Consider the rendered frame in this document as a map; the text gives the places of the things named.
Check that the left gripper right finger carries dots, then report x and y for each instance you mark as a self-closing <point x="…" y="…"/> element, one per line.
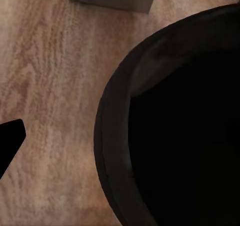
<point x="232" y="135"/>

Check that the cauldron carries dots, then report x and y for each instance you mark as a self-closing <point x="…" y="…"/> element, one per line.
<point x="159" y="147"/>

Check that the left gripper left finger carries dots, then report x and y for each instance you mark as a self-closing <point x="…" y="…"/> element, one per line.
<point x="12" y="135"/>

